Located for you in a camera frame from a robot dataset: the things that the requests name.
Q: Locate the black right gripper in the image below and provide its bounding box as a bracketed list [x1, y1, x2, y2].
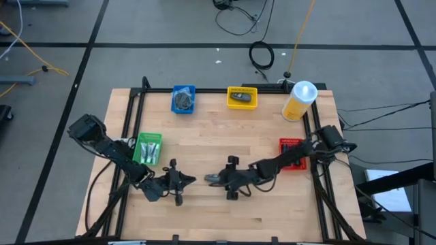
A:
[212, 155, 260, 201]

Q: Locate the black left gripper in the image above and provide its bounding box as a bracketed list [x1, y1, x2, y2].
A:
[161, 157, 198, 207]

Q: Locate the dark grey tapered plastic case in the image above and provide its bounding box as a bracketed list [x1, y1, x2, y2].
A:
[203, 172, 223, 184]
[230, 91, 253, 103]

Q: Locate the green plastic basket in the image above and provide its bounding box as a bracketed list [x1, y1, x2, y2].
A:
[131, 131, 164, 167]

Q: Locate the blue plastic basket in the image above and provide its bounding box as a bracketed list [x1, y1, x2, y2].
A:
[170, 84, 197, 116]

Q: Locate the yellow plastic basket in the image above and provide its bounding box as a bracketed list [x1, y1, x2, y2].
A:
[226, 86, 259, 111]

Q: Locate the red plastic basket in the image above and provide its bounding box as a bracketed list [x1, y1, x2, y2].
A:
[278, 137, 308, 172]

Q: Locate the large white yellow bottle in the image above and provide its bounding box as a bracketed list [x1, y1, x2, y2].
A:
[281, 80, 319, 123]

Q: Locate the white paper sheet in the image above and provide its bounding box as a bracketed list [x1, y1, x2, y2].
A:
[363, 167, 414, 214]

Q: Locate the black metal stand beam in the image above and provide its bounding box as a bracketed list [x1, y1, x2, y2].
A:
[354, 161, 436, 195]

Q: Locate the black caster wheel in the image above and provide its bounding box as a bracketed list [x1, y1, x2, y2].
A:
[0, 104, 15, 122]

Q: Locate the grey metal foot bar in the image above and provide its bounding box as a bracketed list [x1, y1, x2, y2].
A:
[4, 0, 69, 7]
[0, 75, 37, 86]

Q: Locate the grey cabinet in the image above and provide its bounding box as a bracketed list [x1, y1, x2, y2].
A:
[413, 178, 436, 245]

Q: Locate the black table frame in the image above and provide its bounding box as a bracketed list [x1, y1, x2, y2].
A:
[74, 76, 368, 245]

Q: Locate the black arm base cable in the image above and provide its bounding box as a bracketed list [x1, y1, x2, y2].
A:
[83, 157, 115, 233]

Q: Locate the black coiled floor cable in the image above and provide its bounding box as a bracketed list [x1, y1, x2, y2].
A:
[248, 40, 276, 71]

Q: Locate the yellow floor cable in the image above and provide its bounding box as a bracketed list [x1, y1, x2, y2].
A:
[287, 0, 316, 75]
[0, 20, 69, 99]

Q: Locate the black loose floor cable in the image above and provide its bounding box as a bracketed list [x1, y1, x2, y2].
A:
[212, 0, 275, 37]

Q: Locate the black power cable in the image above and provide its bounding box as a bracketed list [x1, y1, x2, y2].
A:
[337, 98, 433, 132]

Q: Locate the white floor cable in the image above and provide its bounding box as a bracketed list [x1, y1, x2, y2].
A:
[0, 0, 24, 61]

